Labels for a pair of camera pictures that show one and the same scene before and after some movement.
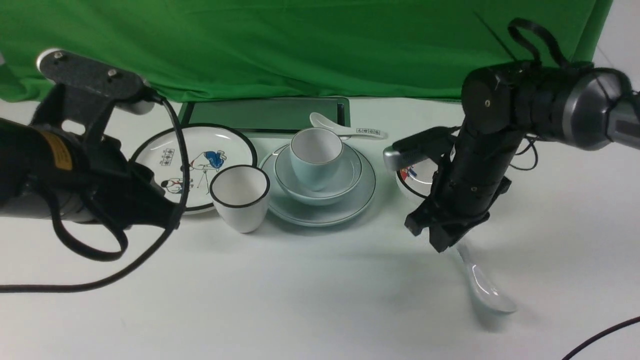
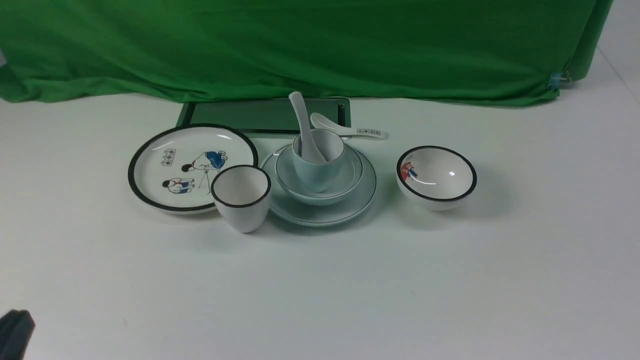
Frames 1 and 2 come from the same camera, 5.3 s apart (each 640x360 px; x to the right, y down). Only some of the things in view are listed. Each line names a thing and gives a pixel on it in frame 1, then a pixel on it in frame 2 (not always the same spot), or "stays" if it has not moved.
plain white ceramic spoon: (485, 289) → (310, 153)
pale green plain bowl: (347, 176) stays
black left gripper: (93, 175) → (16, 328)
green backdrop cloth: (368, 49) stays
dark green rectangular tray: (274, 116) stays
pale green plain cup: (316, 153) stays
